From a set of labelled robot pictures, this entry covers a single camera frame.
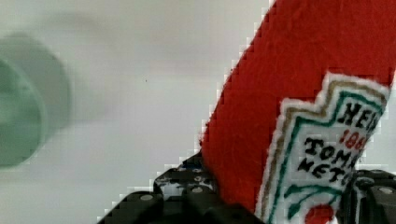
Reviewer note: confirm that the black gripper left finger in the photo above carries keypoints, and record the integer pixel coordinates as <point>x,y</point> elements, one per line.
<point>187,194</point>

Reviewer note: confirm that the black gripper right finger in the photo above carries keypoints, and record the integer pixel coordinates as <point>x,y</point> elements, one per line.
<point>370,198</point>

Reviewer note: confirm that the red plush ketchup bottle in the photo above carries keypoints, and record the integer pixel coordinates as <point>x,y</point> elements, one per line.
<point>299,107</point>

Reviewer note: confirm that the green perforated basket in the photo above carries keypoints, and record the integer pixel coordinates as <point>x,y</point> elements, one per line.
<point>35,97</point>

